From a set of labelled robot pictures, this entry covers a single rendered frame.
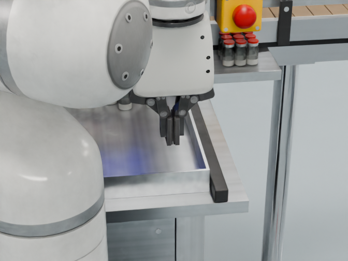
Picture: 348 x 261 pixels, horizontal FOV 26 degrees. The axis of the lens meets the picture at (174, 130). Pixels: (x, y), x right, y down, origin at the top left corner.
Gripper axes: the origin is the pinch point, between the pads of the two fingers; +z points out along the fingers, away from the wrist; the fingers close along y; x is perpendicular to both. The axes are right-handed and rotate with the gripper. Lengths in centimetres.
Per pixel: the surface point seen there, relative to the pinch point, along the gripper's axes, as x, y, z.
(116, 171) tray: -7.3, 6.9, 10.7
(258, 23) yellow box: -37.4, -20.1, 1.3
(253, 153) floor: -153, -51, 99
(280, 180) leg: -53, -31, 45
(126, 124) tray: -20.9, 4.5, 10.7
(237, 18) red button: -34.7, -15.8, -0.7
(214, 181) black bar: -0.2, -5.8, 8.9
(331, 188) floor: -126, -73, 99
